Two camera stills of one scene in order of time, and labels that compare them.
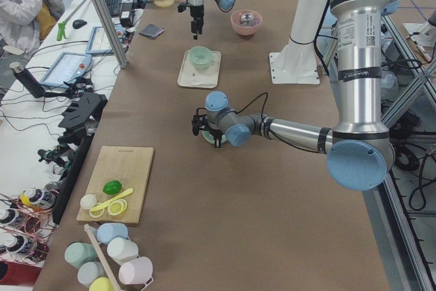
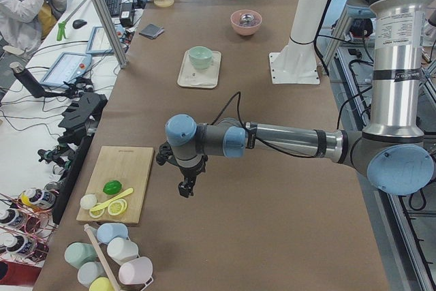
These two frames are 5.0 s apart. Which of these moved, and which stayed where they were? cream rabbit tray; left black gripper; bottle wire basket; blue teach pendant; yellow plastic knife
Moved: left black gripper
Stayed: yellow plastic knife; blue teach pendant; cream rabbit tray; bottle wire basket
